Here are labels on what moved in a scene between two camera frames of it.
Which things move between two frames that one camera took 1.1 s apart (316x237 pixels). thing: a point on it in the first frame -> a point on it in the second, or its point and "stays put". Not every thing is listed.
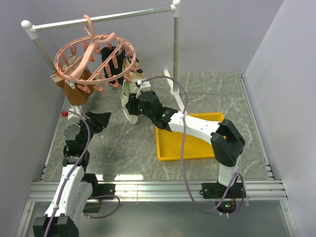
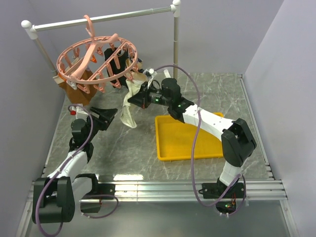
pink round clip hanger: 94,61 stays put
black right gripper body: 136,107 -> 156,97
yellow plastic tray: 169,143 stays put
